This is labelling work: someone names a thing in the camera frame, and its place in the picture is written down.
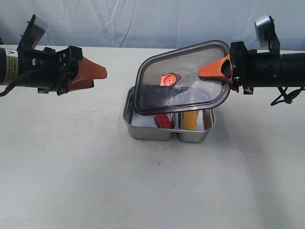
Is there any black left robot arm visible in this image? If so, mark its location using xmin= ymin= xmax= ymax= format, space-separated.
xmin=0 ymin=46 xmax=107 ymax=97

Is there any stainless steel lunch box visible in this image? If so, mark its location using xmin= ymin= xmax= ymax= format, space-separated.
xmin=122 ymin=87 xmax=215 ymax=143

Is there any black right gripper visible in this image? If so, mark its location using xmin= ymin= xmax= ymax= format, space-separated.
xmin=198 ymin=42 xmax=256 ymax=95

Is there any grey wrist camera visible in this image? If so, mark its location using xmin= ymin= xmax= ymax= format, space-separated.
xmin=254 ymin=15 xmax=274 ymax=48
xmin=18 ymin=14 xmax=47 ymax=49

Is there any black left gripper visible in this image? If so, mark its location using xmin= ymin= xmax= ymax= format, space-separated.
xmin=33 ymin=46 xmax=107 ymax=95

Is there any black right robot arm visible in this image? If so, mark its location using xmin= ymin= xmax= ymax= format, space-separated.
xmin=198 ymin=42 xmax=305 ymax=91

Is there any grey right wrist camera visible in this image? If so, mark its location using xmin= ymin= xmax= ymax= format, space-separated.
xmin=254 ymin=15 xmax=274 ymax=48

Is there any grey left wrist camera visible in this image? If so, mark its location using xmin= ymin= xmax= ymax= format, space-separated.
xmin=18 ymin=14 xmax=47 ymax=49

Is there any yellow toy cheese slice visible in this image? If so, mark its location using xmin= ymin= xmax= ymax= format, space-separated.
xmin=183 ymin=110 xmax=198 ymax=130

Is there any red toy sausage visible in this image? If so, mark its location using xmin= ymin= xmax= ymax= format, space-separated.
xmin=154 ymin=114 xmax=173 ymax=129

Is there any dark transparent box lid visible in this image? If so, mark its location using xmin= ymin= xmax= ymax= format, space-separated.
xmin=133 ymin=40 xmax=230 ymax=115

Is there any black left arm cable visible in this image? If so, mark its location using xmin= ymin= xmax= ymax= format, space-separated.
xmin=0 ymin=70 xmax=36 ymax=98

